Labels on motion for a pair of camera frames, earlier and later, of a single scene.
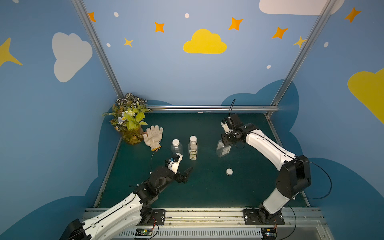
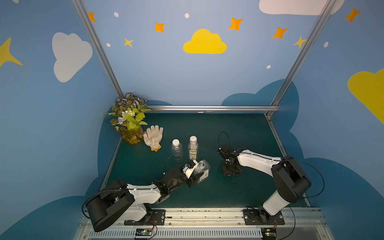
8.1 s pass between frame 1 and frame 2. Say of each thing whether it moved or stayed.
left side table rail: stayed
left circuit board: stayed
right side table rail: stayed
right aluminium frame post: stayed
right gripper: moved
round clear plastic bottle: stayed
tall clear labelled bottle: stayed
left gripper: moved
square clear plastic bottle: moved
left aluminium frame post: stayed
